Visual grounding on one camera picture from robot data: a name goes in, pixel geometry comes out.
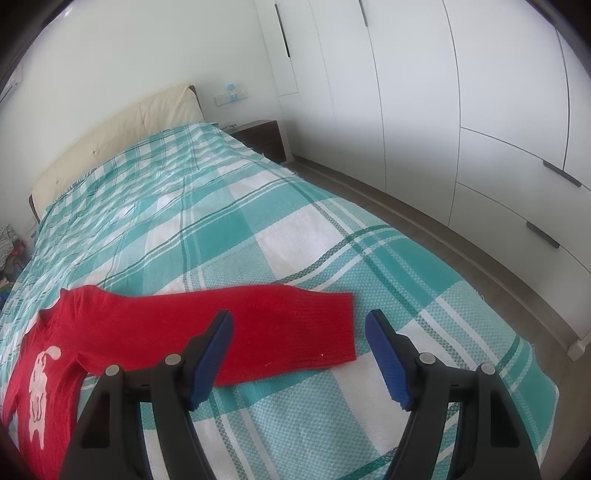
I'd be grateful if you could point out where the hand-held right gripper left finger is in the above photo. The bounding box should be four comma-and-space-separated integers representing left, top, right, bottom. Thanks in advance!
60, 310, 234, 480

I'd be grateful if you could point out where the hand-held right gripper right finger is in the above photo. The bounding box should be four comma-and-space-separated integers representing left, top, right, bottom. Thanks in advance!
365, 310, 543, 480

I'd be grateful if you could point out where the red knit sweater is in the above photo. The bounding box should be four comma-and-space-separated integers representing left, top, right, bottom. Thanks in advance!
2, 285, 358, 480

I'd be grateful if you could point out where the pile of clothes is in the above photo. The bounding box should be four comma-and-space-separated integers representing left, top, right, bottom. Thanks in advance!
0, 224, 24, 301

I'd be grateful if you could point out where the teal plaid blanket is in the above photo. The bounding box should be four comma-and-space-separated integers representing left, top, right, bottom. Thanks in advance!
0, 121, 561, 480

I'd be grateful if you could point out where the dark wooden nightstand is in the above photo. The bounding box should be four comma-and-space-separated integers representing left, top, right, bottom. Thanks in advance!
227, 119, 294, 164

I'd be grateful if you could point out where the cream padded headboard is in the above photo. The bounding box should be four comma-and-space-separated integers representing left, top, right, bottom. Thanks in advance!
28, 83, 206, 222

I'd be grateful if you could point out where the white wardrobe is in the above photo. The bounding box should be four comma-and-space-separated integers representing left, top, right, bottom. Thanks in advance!
256, 0, 591, 352

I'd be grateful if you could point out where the wall switch panel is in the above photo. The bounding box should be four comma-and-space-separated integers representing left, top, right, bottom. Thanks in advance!
215, 83, 247, 104

